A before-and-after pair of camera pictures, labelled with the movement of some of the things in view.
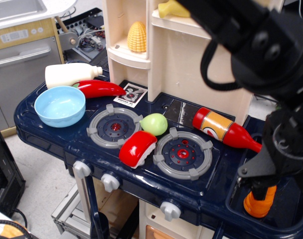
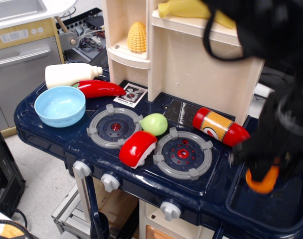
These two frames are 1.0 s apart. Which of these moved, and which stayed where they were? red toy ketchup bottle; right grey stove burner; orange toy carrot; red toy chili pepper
Moved: orange toy carrot
Stayed: red toy ketchup bottle; right grey stove burner; red toy chili pepper
